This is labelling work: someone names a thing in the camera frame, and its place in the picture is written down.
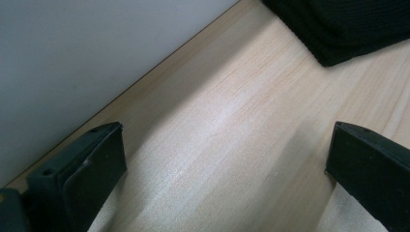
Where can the black knitted cloth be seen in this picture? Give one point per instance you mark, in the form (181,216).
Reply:
(338,29)

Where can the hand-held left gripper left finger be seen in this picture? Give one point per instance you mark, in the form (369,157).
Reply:
(80,180)

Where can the light blue compartment box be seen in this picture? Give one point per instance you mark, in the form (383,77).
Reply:
(80,64)

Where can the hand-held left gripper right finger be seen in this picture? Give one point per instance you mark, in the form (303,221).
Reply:
(370,174)

